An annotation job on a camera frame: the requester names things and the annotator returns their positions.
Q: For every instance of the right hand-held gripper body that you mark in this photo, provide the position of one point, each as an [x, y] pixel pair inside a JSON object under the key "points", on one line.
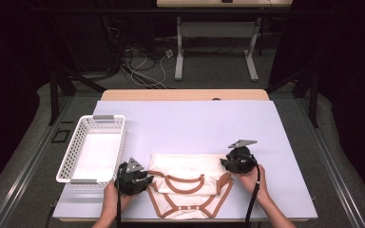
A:
{"points": [[242, 161]]}

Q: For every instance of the white-legged wooden desk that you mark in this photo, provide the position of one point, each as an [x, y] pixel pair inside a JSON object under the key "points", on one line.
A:
{"points": [[215, 30]]}

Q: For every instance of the white power adapter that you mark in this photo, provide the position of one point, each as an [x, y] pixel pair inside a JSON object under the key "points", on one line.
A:
{"points": [[169, 53]]}

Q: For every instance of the dark curtain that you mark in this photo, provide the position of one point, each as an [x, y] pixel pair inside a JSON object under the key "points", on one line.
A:
{"points": [[355, 95], [0, 95]]}

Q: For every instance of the person's right hand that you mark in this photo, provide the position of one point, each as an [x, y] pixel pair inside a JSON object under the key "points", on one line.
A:
{"points": [[255, 185]]}

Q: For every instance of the person's left hand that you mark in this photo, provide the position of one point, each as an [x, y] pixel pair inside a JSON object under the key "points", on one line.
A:
{"points": [[115, 202]]}

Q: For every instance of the black horizontal bar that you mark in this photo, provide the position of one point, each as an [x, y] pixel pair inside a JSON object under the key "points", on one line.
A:
{"points": [[107, 11]]}

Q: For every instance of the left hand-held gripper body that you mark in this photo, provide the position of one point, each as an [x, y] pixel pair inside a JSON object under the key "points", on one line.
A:
{"points": [[128, 182]]}

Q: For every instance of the aluminium floor rail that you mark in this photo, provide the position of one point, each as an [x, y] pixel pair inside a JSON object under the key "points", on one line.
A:
{"points": [[28, 164], [332, 164]]}

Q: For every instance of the white perforated plastic basket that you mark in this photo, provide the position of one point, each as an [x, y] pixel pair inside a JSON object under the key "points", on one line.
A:
{"points": [[92, 152]]}

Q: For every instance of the light wooden table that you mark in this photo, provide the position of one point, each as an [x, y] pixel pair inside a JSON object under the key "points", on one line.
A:
{"points": [[183, 94]]}

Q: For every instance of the black metal stand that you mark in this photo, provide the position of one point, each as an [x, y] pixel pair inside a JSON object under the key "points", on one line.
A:
{"points": [[53, 95], [313, 95]]}

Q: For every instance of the cream baby bodysuit brown trim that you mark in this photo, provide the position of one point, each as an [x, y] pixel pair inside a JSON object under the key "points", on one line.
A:
{"points": [[187, 164]]}

